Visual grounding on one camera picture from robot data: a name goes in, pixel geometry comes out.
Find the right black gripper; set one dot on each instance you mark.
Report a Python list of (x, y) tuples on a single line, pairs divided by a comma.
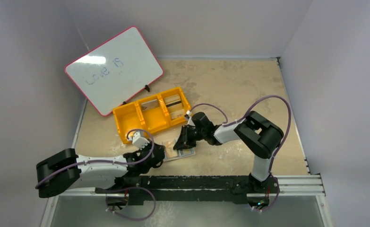
[(186, 136)]

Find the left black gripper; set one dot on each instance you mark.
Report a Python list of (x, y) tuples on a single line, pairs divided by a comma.
[(157, 153)]

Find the gold credit card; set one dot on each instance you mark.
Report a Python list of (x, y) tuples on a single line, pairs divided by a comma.
[(170, 152)]

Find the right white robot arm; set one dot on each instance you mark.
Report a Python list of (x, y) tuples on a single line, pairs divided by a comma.
[(259, 134)]

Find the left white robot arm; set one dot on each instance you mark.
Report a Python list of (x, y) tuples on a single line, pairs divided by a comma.
[(68, 170)]

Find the cards in right compartment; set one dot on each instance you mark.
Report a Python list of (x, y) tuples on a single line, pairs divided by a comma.
[(174, 106)]

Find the card in middle compartment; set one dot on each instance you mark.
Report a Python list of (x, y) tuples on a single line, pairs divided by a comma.
[(148, 105)]

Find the yellow plastic compartment tray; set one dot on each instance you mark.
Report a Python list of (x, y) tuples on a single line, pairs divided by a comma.
[(130, 116)]

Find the black whiteboard stand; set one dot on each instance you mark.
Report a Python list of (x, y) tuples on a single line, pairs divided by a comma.
[(146, 87)]

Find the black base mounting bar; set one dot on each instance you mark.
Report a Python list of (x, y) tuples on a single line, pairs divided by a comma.
[(237, 189)]

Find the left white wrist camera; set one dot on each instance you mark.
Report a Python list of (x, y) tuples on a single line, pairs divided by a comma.
[(138, 139)]

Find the white board with pink frame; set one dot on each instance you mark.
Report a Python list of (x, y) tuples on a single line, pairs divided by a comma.
[(115, 71)]

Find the aluminium rail frame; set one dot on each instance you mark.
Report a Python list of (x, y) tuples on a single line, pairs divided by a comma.
[(226, 91)]

